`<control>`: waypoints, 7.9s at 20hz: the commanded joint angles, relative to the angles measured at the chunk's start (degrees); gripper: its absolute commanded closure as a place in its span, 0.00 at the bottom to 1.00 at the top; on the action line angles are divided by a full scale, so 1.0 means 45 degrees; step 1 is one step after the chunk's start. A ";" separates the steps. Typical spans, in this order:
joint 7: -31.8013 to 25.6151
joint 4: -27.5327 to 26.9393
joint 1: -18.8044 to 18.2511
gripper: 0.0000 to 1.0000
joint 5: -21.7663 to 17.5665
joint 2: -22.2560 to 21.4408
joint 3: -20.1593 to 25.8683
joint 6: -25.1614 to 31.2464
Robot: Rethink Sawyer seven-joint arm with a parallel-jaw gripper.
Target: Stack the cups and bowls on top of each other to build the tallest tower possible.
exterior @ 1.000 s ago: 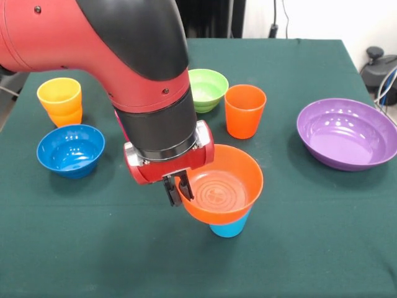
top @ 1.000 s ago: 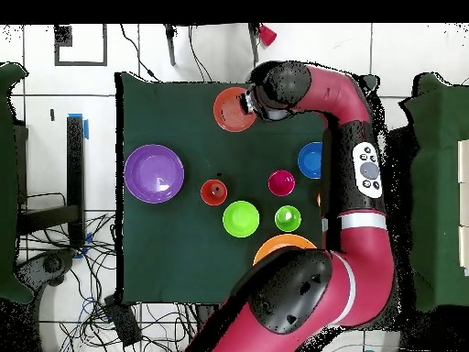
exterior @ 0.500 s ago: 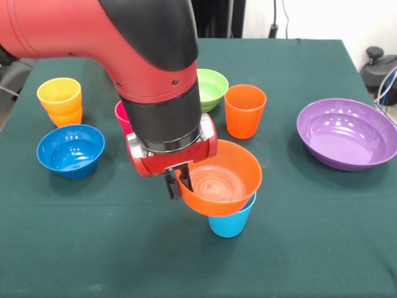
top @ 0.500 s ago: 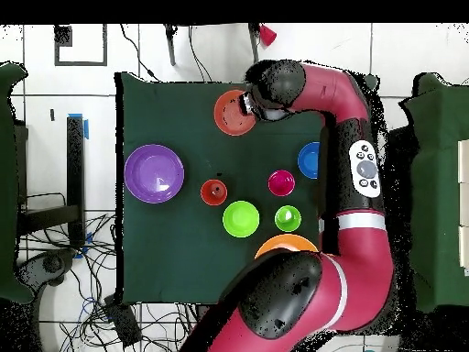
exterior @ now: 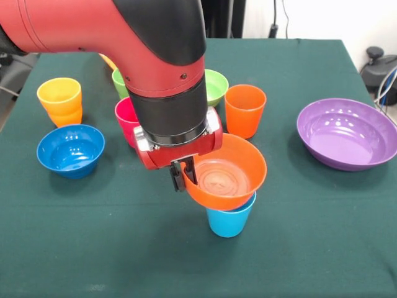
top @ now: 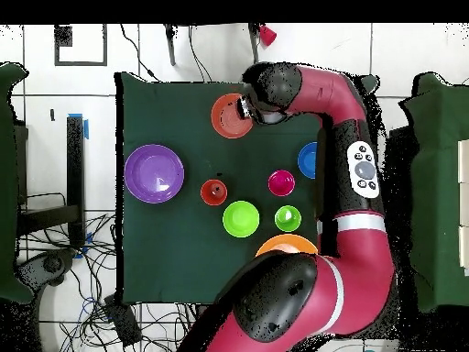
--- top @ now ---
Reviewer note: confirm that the orange bowl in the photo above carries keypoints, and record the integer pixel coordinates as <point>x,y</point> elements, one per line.
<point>225,117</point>

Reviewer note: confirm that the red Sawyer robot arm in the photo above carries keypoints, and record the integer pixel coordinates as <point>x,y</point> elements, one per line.
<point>359,264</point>

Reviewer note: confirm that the green bowl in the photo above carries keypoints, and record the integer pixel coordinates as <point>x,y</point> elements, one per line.
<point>240,220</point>

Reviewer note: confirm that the orange cup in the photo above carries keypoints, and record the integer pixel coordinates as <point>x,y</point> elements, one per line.
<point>209,196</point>

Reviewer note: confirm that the pink cup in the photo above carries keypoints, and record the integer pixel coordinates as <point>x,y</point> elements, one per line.
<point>281,181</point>

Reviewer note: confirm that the green cup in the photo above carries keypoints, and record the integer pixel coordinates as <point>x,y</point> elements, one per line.
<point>284,223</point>

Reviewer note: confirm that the large yellow bowl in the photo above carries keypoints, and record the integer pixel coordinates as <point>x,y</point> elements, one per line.
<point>285,244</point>

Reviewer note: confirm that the blue bowl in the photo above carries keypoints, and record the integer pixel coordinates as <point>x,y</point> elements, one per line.
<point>307,161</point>

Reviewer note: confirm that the dark green tablecloth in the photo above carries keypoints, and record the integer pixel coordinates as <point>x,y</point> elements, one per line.
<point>183,256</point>

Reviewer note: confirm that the purple bowl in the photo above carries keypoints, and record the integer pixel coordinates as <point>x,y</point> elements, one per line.
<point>146,172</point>

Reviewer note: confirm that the black stand leg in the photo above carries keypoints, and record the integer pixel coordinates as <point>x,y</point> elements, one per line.
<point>170,47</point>
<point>254,47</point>

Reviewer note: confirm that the long black beam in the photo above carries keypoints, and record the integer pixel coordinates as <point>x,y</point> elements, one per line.
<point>75,165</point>

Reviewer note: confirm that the red cup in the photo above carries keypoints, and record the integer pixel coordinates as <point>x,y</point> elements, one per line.
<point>268,35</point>

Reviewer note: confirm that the short black beam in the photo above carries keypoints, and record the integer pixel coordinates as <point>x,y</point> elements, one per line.
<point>47,218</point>

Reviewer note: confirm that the gray black machine base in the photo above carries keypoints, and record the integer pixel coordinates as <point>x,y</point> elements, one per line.
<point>51,264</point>

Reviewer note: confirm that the green cloth side table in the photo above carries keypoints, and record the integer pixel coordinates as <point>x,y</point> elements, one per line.
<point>436,183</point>
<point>9,183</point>

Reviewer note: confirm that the white boxes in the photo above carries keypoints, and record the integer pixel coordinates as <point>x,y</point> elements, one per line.
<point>463,205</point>

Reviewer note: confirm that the black square frame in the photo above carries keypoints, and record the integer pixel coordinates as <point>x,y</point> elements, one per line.
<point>104,47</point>

